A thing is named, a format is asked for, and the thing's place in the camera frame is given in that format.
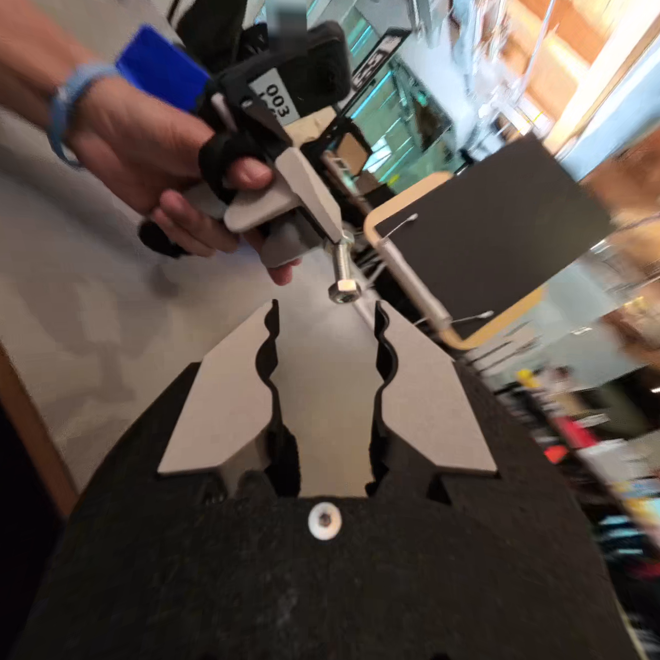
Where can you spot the grey desk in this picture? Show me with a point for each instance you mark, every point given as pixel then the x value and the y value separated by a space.
pixel 103 309

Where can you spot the person's left forearm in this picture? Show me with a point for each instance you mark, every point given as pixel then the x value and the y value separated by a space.
pixel 31 51

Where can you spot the blue plastic bin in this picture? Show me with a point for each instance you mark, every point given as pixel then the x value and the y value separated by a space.
pixel 165 67

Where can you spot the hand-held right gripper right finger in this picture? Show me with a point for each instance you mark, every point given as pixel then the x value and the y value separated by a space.
pixel 438 412

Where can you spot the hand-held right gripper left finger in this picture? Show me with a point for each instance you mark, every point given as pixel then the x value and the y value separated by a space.
pixel 221 412

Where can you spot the person's left hand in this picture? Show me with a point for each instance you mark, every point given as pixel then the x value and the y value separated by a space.
pixel 129 139

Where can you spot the black-framed marker sign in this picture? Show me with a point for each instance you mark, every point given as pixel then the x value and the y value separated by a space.
pixel 379 56

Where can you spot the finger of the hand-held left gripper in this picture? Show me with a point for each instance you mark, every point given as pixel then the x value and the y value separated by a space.
pixel 288 242
pixel 309 191

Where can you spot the silver metal tube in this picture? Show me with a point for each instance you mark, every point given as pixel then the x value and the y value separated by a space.
pixel 412 283

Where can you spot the steel hex bolt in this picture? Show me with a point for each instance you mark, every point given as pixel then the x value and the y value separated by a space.
pixel 340 263

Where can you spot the black panel with wooden edge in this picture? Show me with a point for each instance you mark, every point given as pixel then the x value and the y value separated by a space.
pixel 490 227

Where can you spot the steel hex nut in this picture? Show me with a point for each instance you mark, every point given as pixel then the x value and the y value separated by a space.
pixel 335 290

